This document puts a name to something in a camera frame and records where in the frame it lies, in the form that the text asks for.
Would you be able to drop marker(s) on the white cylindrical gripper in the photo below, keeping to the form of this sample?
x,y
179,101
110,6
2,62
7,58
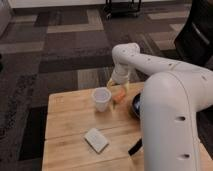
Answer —
x,y
120,75

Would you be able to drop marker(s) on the orange pepper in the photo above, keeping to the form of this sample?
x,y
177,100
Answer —
x,y
120,96

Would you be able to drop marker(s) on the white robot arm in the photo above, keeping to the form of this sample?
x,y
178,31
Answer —
x,y
173,94

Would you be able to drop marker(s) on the dark blue bowl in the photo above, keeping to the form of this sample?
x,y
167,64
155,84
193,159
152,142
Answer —
x,y
135,106

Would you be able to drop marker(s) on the white sponge block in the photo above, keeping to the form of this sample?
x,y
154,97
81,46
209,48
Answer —
x,y
96,140

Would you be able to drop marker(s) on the black marker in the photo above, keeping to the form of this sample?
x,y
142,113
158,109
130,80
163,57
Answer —
x,y
136,147

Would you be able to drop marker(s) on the black rolling cart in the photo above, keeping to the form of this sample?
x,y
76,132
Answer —
x,y
122,8

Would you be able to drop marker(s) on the black office chair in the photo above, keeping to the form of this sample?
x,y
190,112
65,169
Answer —
x,y
194,43

